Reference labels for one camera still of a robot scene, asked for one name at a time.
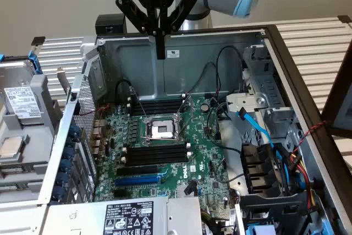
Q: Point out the open metal PC case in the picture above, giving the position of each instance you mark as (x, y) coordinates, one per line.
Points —
(198, 48)

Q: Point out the short black expansion slot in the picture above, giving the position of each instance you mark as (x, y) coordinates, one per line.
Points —
(122, 193)

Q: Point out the silver metal disk bay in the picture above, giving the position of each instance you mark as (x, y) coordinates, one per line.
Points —
(275, 86)

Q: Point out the silver hard disk white label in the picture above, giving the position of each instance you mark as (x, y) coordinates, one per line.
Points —
(22, 103)

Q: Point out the grey parts rack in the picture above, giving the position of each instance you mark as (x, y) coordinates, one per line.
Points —
(38, 86)

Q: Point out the blue plastic bracket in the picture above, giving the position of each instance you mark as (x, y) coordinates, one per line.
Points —
(261, 230)

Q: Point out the blue disk carrier bracket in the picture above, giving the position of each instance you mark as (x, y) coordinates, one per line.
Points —
(34, 63)

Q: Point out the black box device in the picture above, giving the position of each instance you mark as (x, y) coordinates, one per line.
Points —
(107, 24)

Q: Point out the white label sticker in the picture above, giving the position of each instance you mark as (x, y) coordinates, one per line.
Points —
(173, 54)

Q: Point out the black table corner cap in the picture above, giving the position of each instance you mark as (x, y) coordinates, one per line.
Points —
(38, 41)
(345, 19)

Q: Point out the dark framed side panel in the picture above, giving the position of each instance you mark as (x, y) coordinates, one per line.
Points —
(335, 94)

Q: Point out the CPU socket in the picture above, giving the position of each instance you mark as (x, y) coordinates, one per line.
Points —
(159, 130)

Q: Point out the blue slot retainer knob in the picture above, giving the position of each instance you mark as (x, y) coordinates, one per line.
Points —
(74, 130)
(63, 178)
(70, 142)
(59, 191)
(69, 153)
(66, 164)

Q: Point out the silver power supply with label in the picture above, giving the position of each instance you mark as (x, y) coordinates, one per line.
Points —
(82, 218)

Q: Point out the green Dell motherboard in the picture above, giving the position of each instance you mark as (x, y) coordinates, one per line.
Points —
(200, 147)

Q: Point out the black connector plug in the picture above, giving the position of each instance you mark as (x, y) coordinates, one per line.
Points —
(190, 188)

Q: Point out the metal locking lever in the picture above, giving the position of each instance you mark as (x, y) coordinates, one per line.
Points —
(154, 138)
(138, 103)

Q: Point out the blue expansion slot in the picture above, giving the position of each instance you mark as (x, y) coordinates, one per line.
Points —
(137, 180)

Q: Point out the graphics card metal bracket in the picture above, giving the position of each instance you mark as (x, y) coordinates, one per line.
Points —
(61, 76)

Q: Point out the metal socket cover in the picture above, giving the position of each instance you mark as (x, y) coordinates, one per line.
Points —
(189, 101)

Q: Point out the long black expansion slot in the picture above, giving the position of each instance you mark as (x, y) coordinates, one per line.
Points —
(137, 170)

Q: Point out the round coin cell battery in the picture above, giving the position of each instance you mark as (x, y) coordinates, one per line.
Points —
(204, 107)

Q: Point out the silver CPU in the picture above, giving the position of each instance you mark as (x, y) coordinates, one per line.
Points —
(11, 147)

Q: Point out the black plastic drive bracket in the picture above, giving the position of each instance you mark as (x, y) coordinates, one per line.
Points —
(255, 163)

